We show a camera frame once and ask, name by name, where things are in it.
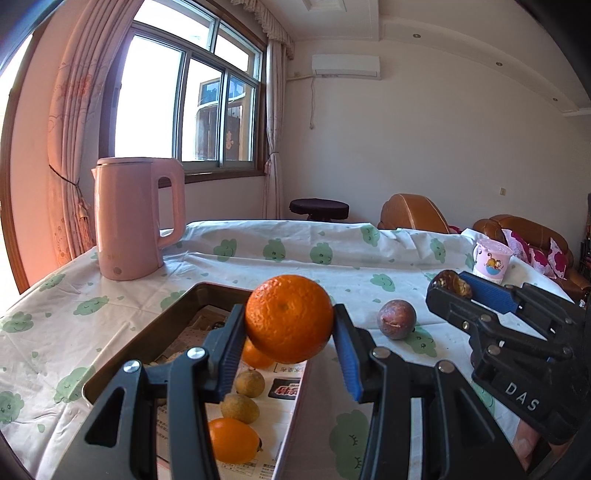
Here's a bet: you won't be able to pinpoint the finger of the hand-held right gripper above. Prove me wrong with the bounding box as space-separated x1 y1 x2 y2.
459 271 588 341
426 281 572 361

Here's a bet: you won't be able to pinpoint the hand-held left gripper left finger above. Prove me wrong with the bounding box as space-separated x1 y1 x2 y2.
53 304 247 480

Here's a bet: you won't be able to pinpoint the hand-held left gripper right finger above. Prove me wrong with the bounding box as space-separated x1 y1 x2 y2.
332 304 527 480

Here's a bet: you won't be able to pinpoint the brown longan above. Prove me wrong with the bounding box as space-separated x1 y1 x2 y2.
235 369 266 398
220 393 259 424

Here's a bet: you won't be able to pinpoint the walnut stuffed date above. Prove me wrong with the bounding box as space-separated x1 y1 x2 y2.
431 270 474 300

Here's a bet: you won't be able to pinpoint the dimpled mandarin orange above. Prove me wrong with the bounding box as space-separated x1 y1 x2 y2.
245 274 334 364

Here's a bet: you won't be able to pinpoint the large smooth orange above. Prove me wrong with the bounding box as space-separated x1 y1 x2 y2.
208 416 264 464

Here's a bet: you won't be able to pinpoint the pink metal tin box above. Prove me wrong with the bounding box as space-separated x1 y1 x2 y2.
82 282 309 480

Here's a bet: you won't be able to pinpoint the person's right hand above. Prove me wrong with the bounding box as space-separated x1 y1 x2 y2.
512 422 552 469

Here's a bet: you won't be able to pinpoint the small orange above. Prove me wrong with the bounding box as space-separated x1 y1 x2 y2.
241 337 278 370

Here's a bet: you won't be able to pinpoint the pink cartoon cup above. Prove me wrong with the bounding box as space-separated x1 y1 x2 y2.
472 240 514 284

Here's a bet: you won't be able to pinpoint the dark passion fruit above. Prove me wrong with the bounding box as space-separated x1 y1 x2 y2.
378 299 417 341

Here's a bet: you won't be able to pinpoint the floral cushion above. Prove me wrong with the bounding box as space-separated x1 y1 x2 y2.
501 228 568 280

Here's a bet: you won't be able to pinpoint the printed paper leaflet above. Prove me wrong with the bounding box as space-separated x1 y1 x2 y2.
154 307 308 480

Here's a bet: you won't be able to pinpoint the brown leather sofa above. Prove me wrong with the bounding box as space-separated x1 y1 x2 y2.
473 215 591 301

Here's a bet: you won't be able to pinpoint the brown leather armchair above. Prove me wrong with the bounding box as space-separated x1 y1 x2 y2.
379 194 451 234

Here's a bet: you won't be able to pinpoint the dark round stool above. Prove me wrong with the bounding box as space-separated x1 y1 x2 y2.
289 198 350 222

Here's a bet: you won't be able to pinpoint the white green-printed tablecloth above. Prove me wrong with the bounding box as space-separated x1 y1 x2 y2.
0 219 583 480

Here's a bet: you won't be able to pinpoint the pink electric kettle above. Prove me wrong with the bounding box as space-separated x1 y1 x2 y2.
91 157 187 281

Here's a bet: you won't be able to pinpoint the narrow pink curtain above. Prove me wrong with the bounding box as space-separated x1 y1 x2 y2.
263 39 284 221

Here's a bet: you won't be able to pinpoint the wooden framed glass door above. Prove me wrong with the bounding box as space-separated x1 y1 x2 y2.
0 28 35 296

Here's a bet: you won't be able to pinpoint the white air conditioner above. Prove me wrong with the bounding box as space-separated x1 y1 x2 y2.
311 54 382 80

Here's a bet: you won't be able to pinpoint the sliding glass window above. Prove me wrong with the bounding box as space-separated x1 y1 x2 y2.
99 0 269 178

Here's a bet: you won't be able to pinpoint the pink floral curtain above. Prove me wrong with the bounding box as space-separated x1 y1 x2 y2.
46 0 144 266

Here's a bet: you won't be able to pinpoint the frilled curtain valance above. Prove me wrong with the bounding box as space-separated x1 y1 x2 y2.
228 0 295 58

